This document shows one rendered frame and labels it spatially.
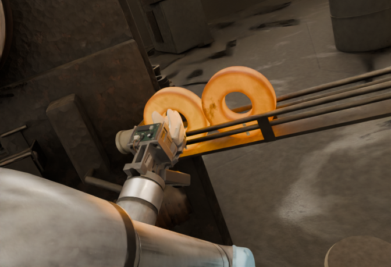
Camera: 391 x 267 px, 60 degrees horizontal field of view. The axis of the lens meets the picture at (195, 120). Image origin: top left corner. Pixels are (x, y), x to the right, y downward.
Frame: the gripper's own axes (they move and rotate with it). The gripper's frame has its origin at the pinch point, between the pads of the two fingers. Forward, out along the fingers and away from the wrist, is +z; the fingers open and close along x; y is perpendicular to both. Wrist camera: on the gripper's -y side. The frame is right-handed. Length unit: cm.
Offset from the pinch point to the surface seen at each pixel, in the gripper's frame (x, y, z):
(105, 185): 22.5, -10.4, -9.7
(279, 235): -6, -78, 11
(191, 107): -5.3, 2.5, -0.5
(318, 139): -20, -99, 75
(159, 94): 0.8, 6.6, 0.9
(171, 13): 166, -132, 367
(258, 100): -20.0, 1.7, -0.8
